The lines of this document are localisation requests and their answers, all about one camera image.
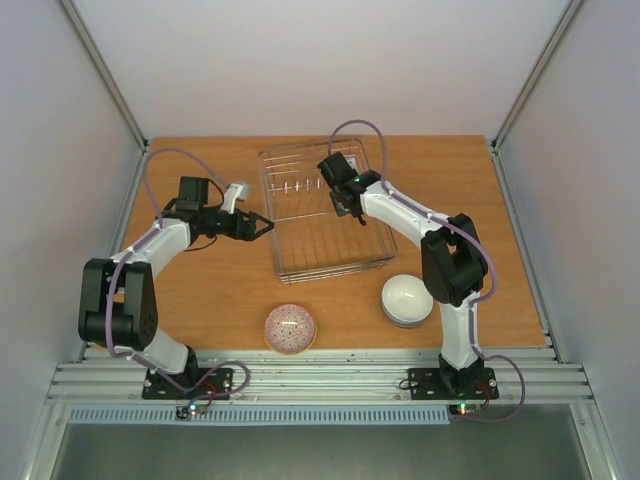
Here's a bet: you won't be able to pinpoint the grey slotted cable duct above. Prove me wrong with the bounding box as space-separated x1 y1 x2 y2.
68 405 450 427

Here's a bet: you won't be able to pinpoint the pink patterned bowl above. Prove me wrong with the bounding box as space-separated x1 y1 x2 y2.
264 304 317 355

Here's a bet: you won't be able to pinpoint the bowl under white bowl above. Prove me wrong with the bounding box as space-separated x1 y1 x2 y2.
385 313 427 329

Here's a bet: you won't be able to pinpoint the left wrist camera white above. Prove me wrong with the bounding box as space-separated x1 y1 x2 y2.
221 181 252 214

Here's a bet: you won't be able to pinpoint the circuit board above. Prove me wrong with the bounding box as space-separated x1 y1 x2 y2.
175 404 208 421
449 401 489 416

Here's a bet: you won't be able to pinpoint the wire dish rack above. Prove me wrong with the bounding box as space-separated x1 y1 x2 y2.
258 137 397 284

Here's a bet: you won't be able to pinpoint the white upturned bowl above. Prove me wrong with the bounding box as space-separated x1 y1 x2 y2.
381 274 434 319

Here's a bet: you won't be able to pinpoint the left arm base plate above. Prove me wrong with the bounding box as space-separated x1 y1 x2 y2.
141 367 234 401

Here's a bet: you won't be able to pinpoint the aluminium frame rails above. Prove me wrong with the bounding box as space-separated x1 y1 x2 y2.
47 0 596 406

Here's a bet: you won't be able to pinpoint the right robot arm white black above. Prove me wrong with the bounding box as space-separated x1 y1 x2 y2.
317 152 490 398

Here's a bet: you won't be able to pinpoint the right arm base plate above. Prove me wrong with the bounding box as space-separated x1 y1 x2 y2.
398 368 500 401

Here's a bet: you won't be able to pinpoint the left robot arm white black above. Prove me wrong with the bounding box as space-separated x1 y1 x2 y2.
78 177 274 398

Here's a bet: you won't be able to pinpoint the right circuit board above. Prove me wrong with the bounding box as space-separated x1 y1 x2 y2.
449 401 489 416

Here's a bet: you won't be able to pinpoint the left circuit board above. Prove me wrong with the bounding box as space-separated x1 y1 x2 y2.
175 404 208 421

